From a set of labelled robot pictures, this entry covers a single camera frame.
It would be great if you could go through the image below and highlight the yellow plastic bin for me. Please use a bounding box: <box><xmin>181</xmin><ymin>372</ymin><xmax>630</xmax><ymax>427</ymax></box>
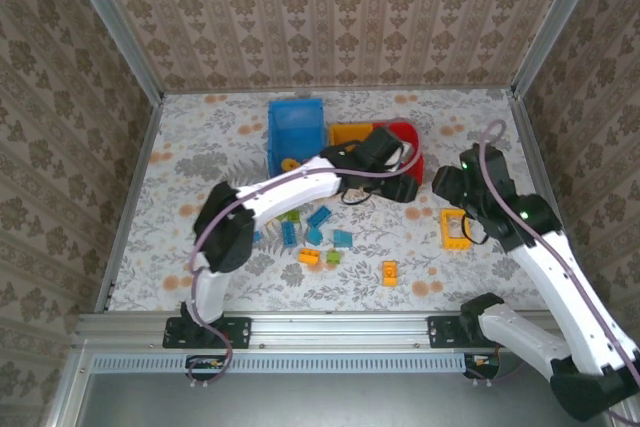
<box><xmin>327</xmin><ymin>121</ymin><xmax>379</xmax><ymax>153</ymax></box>

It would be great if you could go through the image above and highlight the red plastic bin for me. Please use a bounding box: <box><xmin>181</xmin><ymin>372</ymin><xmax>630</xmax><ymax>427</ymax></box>
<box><xmin>387</xmin><ymin>120</ymin><xmax>426</xmax><ymax>186</ymax></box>

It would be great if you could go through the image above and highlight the yellow lego window frame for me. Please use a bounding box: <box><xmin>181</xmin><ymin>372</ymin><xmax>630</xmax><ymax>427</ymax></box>
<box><xmin>439</xmin><ymin>208</ymin><xmax>475</xmax><ymax>252</ymax></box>

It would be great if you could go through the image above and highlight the blue plastic bin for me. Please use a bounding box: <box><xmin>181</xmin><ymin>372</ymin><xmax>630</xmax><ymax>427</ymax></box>
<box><xmin>267</xmin><ymin>98</ymin><xmax>327</xmax><ymax>183</ymax></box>

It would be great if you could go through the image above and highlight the floral tablecloth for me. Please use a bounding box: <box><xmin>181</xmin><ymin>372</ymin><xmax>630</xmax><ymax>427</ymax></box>
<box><xmin>107</xmin><ymin>89</ymin><xmax>571</xmax><ymax>312</ymax></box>

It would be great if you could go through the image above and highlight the grey metal panel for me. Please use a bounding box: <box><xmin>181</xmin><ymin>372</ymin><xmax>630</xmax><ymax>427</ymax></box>
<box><xmin>47</xmin><ymin>350</ymin><xmax>640</xmax><ymax>427</ymax></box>

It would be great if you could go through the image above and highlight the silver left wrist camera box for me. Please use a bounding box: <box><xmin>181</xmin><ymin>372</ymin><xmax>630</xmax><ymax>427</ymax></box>
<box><xmin>397</xmin><ymin>140</ymin><xmax>417</xmax><ymax>168</ymax></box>

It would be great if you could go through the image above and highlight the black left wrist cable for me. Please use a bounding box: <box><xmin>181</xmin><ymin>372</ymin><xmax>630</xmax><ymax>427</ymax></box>
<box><xmin>341</xmin><ymin>185</ymin><xmax>375</xmax><ymax>207</ymax></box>

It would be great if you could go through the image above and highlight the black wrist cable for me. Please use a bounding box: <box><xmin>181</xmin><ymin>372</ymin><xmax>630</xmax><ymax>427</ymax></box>
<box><xmin>460</xmin><ymin>210</ymin><xmax>490</xmax><ymax>247</ymax></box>
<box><xmin>341</xmin><ymin>185</ymin><xmax>375</xmax><ymax>207</ymax></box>

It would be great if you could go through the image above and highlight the aluminium table edge rail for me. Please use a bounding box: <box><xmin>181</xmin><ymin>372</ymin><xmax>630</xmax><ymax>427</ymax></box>
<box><xmin>93</xmin><ymin>92</ymin><xmax>165</xmax><ymax>312</ymax></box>
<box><xmin>505</xmin><ymin>89</ymin><xmax>592</xmax><ymax>311</ymax></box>

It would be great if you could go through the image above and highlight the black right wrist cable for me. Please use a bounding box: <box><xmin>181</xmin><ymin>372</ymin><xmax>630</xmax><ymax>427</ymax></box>
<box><xmin>460</xmin><ymin>210</ymin><xmax>490</xmax><ymax>247</ymax></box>

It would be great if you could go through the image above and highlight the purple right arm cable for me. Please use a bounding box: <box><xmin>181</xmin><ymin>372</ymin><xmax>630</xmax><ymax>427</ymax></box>
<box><xmin>469</xmin><ymin>119</ymin><xmax>640</xmax><ymax>427</ymax></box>

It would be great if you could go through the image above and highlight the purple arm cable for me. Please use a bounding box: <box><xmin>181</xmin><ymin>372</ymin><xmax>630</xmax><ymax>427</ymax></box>
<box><xmin>187</xmin><ymin>146</ymin><xmax>424</xmax><ymax>388</ymax></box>
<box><xmin>469</xmin><ymin>119</ymin><xmax>640</xmax><ymax>427</ymax></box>

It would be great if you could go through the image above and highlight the aluminium frame post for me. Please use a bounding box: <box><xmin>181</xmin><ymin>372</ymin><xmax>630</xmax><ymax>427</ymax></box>
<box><xmin>509</xmin><ymin>0</ymin><xmax>612</xmax><ymax>98</ymax></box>
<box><xmin>58</xmin><ymin>0</ymin><xmax>165</xmax><ymax>104</ymax></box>

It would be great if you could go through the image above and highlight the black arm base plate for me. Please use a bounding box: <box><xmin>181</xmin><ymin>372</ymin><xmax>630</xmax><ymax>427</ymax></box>
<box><xmin>427</xmin><ymin>315</ymin><xmax>484</xmax><ymax>350</ymax></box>
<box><xmin>162</xmin><ymin>315</ymin><xmax>253</xmax><ymax>350</ymax></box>

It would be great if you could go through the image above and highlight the wide aluminium base rail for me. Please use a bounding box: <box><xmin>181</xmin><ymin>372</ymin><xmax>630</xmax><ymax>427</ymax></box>
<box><xmin>74</xmin><ymin>310</ymin><xmax>610</xmax><ymax>350</ymax></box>

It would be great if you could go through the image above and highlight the black cable port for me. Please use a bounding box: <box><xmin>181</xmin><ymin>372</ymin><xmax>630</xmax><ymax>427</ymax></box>
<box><xmin>184</xmin><ymin>354</ymin><xmax>232</xmax><ymax>383</ymax></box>
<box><xmin>462</xmin><ymin>354</ymin><xmax>502</xmax><ymax>381</ymax></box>

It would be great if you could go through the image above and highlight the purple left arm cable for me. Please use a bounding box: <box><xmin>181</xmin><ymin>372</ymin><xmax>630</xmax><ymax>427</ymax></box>
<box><xmin>187</xmin><ymin>146</ymin><xmax>424</xmax><ymax>388</ymax></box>

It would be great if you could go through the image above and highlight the slotted grey cable duct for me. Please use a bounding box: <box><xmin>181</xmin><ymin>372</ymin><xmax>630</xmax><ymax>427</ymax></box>
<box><xmin>91</xmin><ymin>352</ymin><xmax>470</xmax><ymax>375</ymax></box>

